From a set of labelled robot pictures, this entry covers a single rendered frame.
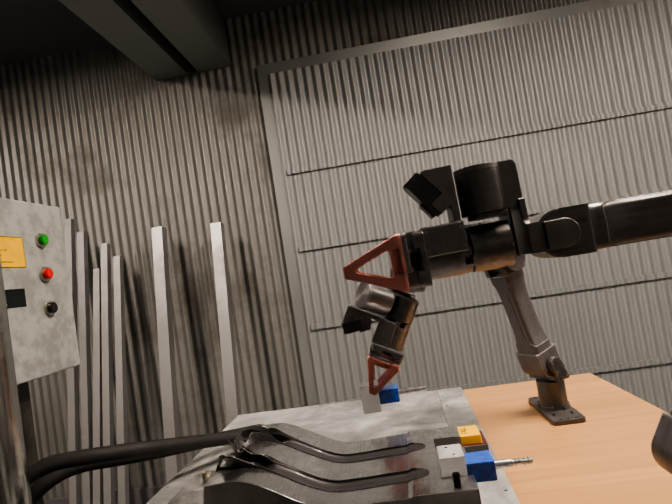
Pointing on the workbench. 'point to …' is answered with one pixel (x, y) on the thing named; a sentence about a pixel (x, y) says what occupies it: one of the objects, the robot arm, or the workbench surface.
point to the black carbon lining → (317, 457)
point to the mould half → (235, 486)
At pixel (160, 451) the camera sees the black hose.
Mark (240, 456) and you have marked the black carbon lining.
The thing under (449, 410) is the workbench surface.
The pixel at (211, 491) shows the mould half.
